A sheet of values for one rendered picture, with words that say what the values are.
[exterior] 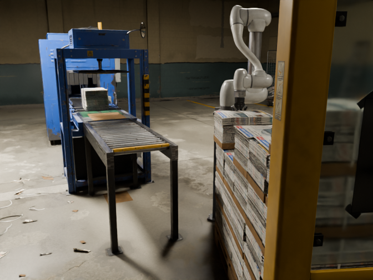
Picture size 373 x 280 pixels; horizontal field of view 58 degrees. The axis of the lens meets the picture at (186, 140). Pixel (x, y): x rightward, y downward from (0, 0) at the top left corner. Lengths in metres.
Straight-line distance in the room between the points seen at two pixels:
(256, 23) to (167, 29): 9.19
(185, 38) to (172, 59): 0.86
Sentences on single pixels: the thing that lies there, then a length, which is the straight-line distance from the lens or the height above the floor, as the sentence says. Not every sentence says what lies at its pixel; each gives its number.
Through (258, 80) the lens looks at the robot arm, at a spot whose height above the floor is 1.29.
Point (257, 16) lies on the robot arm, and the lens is 2.86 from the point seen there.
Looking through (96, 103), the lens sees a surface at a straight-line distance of 4.49.
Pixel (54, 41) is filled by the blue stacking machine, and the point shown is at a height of 1.72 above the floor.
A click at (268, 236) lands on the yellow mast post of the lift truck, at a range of 0.90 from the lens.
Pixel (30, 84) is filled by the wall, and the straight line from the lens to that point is 11.16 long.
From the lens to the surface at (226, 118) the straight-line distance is 2.31.
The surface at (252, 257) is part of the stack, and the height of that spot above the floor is 0.49.
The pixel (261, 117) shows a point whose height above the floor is 1.06.
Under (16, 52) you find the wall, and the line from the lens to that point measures 11.15.
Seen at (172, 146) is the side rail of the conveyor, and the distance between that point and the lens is 2.58.
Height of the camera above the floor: 1.45
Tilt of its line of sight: 14 degrees down
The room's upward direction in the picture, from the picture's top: straight up
